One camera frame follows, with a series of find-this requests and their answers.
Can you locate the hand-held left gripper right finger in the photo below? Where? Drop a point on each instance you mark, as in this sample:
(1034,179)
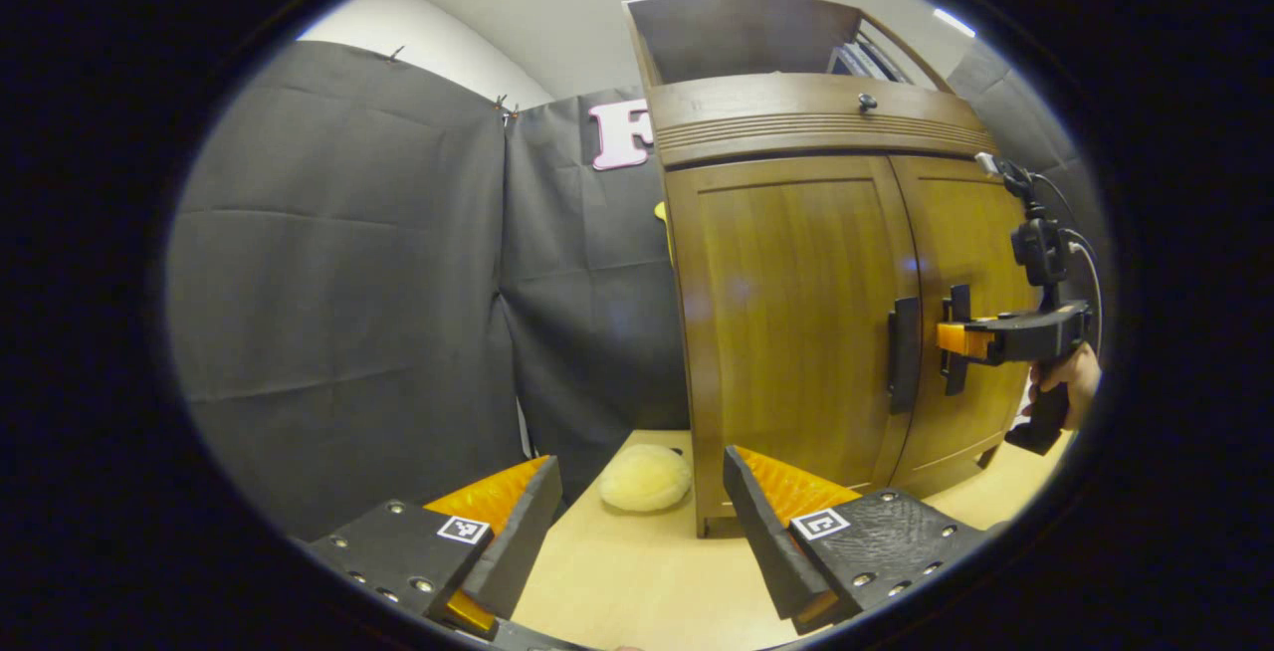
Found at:
(761,542)

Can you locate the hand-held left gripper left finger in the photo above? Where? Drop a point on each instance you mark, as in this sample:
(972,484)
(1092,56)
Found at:
(518,542)

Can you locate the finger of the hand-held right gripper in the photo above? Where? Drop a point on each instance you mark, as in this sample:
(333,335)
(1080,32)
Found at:
(960,339)

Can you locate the wooden cabinet door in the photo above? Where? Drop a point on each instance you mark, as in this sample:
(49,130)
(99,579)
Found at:
(970,223)
(786,323)

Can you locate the wooden double-door shoe cabinet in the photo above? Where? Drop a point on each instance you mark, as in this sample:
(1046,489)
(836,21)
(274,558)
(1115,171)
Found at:
(776,123)

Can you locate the wooden cabinet drawer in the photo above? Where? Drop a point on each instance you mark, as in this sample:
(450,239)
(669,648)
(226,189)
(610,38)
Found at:
(796,118)

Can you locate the yellow plush ball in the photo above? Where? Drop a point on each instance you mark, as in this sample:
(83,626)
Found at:
(645,478)

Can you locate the black backdrop cloth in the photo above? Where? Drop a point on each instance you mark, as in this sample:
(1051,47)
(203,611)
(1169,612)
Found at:
(348,283)

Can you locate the small ceiling light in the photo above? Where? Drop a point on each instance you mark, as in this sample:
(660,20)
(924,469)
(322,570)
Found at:
(954,22)

